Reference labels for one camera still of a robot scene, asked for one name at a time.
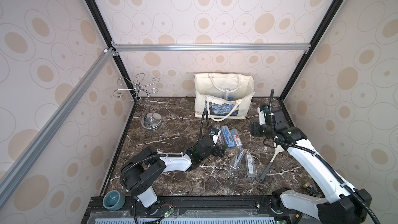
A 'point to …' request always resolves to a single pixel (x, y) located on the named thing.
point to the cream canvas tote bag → (209, 95)
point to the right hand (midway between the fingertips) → (260, 125)
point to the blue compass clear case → (227, 137)
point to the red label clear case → (236, 137)
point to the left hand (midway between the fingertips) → (226, 142)
